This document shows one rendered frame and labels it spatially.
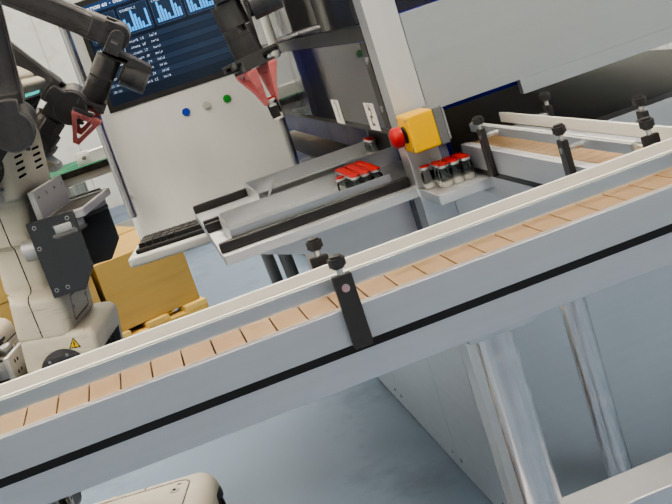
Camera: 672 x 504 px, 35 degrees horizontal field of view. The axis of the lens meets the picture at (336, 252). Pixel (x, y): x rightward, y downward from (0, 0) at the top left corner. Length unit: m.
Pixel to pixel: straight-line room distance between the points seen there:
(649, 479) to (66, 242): 1.23
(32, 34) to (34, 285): 8.94
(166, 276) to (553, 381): 3.04
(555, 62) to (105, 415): 1.27
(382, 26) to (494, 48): 0.23
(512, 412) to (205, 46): 1.86
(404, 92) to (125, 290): 3.09
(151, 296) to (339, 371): 3.81
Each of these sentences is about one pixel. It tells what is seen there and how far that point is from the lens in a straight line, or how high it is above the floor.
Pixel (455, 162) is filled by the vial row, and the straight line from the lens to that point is 2.02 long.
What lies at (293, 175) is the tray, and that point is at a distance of 2.72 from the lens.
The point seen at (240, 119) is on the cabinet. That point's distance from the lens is 3.03.
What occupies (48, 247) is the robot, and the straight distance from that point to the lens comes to 2.21.
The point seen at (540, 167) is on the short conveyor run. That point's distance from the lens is 1.76.
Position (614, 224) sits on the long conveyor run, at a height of 0.91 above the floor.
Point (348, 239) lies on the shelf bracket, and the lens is 2.19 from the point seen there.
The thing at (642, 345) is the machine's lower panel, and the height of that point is 0.40.
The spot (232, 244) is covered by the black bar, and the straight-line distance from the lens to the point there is 2.09.
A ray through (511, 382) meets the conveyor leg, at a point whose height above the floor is 0.76.
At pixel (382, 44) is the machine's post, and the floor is 1.17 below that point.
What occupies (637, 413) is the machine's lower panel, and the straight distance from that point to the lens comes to 2.39.
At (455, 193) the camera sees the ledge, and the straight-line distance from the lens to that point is 1.99.
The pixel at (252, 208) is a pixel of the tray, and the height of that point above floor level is 0.90.
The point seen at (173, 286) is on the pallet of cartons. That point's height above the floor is 0.26.
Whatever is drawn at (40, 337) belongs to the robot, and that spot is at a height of 0.81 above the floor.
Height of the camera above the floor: 1.27
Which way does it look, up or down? 13 degrees down
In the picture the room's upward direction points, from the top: 18 degrees counter-clockwise
